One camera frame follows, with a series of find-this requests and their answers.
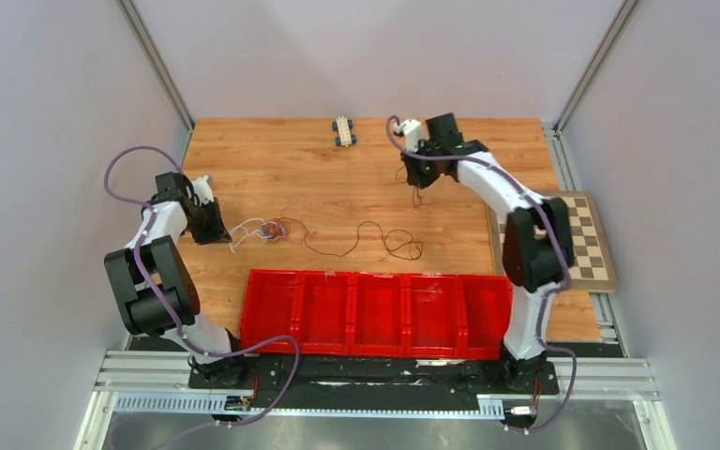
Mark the white cable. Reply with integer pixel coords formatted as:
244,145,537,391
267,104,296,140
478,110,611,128
229,217,269,253

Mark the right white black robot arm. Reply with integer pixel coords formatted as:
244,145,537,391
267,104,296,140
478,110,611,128
385,113,575,392

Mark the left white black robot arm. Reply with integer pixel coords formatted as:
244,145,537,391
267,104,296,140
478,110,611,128
104,172,249,388

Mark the white blue toy car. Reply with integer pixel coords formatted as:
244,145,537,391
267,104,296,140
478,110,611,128
332,116,356,147

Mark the red bin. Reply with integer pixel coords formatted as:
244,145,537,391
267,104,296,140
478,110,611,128
408,275,460,358
352,273,405,358
240,269,299,348
459,275,513,360
298,271,353,355

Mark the red bin middle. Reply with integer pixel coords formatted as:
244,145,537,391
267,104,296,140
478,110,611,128
352,273,405,358

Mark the red bin rightmost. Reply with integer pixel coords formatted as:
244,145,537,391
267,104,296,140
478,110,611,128
459,275,513,360

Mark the wooden chessboard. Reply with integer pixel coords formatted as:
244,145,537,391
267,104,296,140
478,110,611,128
487,189,620,293

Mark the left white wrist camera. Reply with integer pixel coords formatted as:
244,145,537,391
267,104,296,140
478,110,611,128
192,174,215,205

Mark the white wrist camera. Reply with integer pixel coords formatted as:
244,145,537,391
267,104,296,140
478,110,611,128
192,174,215,205
393,119,428,152

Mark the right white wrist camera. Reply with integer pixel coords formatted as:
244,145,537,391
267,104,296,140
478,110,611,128
393,119,428,152

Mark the orange blue tangled cable bundle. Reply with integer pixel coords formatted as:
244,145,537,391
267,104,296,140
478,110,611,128
258,219,289,244

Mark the left purple robot hose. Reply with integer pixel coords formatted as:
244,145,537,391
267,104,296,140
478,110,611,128
103,146,302,450

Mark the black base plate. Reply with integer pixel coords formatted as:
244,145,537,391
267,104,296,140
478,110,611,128
188,353,560,412

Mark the white slotted cable duct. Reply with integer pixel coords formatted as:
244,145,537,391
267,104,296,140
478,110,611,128
113,395,505,418

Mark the aluminium frame rail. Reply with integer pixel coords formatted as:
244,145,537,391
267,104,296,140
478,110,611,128
94,351,661,401

